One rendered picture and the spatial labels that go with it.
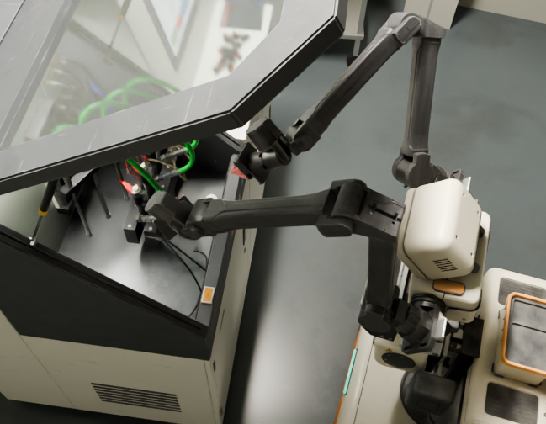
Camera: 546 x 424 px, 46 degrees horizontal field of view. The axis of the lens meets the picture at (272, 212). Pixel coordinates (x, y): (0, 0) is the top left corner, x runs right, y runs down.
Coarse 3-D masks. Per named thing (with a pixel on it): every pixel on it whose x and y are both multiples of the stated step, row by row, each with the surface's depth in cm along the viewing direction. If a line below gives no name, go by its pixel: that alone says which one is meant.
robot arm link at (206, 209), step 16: (320, 192) 123; (336, 192) 123; (208, 208) 139; (224, 208) 136; (240, 208) 133; (256, 208) 130; (272, 208) 128; (288, 208) 125; (304, 208) 123; (320, 208) 120; (192, 224) 140; (208, 224) 138; (224, 224) 137; (240, 224) 135; (256, 224) 133; (272, 224) 131; (288, 224) 128; (304, 224) 126; (320, 224) 119; (336, 224) 117; (352, 224) 117
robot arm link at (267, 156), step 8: (280, 144) 158; (264, 152) 160; (272, 152) 158; (280, 152) 158; (288, 152) 160; (264, 160) 160; (272, 160) 158; (280, 160) 158; (288, 160) 159; (272, 168) 161
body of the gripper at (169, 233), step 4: (184, 196) 156; (180, 200) 156; (184, 200) 156; (188, 200) 157; (192, 204) 157; (152, 220) 155; (156, 220) 154; (156, 224) 155; (160, 224) 155; (168, 224) 153; (160, 228) 155; (164, 228) 155; (168, 228) 156; (164, 232) 156; (168, 232) 156; (172, 232) 156; (176, 232) 157; (168, 236) 156; (172, 236) 157
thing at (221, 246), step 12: (228, 168) 208; (228, 180) 205; (240, 180) 208; (228, 192) 202; (216, 240) 192; (228, 240) 196; (216, 252) 190; (228, 252) 200; (216, 264) 187; (228, 264) 204; (204, 276) 185; (216, 276) 185; (216, 288) 183; (216, 300) 186; (204, 312) 179; (216, 312) 189; (204, 324) 177; (216, 324) 192
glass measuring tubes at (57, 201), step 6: (60, 180) 192; (60, 186) 189; (78, 192) 203; (54, 198) 192; (60, 198) 193; (60, 204) 196; (66, 204) 197; (72, 204) 199; (60, 210) 197; (66, 210) 197
